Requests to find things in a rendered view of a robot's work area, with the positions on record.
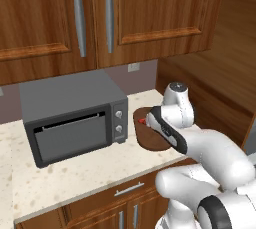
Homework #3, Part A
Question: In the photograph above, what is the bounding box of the brown wooden cutting board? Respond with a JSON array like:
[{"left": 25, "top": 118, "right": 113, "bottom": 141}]
[{"left": 132, "top": 106, "right": 181, "bottom": 153}]

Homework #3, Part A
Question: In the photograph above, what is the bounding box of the grey toaster oven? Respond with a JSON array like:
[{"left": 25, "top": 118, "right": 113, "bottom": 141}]
[{"left": 18, "top": 69, "right": 129, "bottom": 169}]

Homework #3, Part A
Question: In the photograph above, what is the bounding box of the toaster oven glass door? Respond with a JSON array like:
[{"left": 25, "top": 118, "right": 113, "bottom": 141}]
[{"left": 25, "top": 104, "right": 115, "bottom": 168}]

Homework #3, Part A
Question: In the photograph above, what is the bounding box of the wooden drawer front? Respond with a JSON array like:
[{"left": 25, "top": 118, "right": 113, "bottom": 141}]
[{"left": 62, "top": 168, "right": 162, "bottom": 222}]

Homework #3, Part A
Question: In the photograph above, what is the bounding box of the wooden tall side panel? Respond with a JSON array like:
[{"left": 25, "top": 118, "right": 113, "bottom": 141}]
[{"left": 155, "top": 0, "right": 256, "bottom": 147}]

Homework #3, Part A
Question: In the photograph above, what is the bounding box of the wooden base cupboard door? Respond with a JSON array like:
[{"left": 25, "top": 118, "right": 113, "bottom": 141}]
[
  {"left": 66, "top": 202, "right": 130, "bottom": 229},
  {"left": 126, "top": 192, "right": 170, "bottom": 229}
]

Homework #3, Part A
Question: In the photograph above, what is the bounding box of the white wall socket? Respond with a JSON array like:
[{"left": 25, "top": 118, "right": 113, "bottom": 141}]
[{"left": 127, "top": 62, "right": 141, "bottom": 73}]

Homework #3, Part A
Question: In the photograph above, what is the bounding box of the toaster oven door handle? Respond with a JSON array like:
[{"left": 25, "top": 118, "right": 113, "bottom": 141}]
[{"left": 41, "top": 112, "right": 101, "bottom": 131}]

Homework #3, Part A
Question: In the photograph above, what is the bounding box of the grey wall cupboard handle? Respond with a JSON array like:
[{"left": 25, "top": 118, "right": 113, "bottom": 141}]
[
  {"left": 72, "top": 0, "right": 88, "bottom": 58},
  {"left": 104, "top": 0, "right": 116, "bottom": 54}
]

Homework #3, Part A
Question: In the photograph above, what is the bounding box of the grey drawer handle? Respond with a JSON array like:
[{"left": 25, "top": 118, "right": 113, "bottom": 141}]
[{"left": 113, "top": 181, "right": 146, "bottom": 198}]

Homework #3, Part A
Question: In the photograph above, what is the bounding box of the wooden wall cupboard door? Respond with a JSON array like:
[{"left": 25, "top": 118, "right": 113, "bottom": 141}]
[
  {"left": 91, "top": 0, "right": 228, "bottom": 69},
  {"left": 0, "top": 0, "right": 98, "bottom": 86}
]

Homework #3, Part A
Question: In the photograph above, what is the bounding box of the grey base cupboard handle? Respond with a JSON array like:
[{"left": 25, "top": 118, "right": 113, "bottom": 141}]
[
  {"left": 118, "top": 210, "right": 125, "bottom": 229},
  {"left": 132, "top": 204, "right": 140, "bottom": 229}
]

